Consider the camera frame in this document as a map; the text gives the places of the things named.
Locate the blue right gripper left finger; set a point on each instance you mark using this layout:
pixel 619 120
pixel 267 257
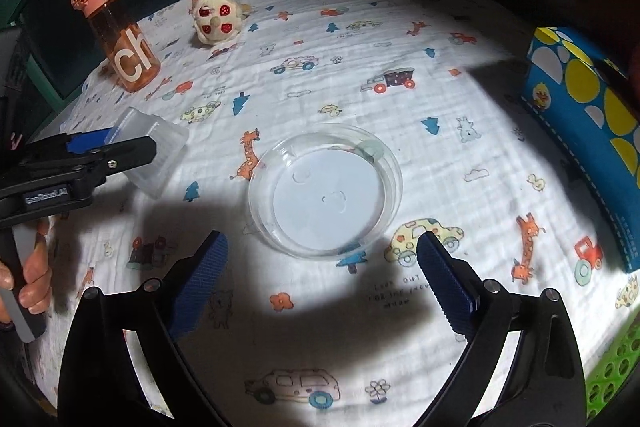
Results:
pixel 191 280

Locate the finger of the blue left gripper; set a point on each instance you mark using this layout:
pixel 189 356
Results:
pixel 86 141
pixel 117 157

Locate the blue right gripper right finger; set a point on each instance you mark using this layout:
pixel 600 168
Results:
pixel 456 300

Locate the clear rectangular plastic container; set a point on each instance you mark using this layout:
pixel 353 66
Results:
pixel 170 141

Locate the round clear plastic lid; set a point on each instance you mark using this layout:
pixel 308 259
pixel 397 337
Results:
pixel 328 193

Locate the green plastic trash basket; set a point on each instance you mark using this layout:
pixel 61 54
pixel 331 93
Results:
pixel 612 372

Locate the person's left hand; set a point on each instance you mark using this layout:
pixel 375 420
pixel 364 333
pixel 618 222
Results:
pixel 36 295

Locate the small plush toy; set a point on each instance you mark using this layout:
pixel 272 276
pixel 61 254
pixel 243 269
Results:
pixel 216 21

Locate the printed white cloth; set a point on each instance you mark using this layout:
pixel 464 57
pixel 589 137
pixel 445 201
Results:
pixel 358 341

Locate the blue yellow tissue box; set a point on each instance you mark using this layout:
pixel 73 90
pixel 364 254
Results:
pixel 576 91

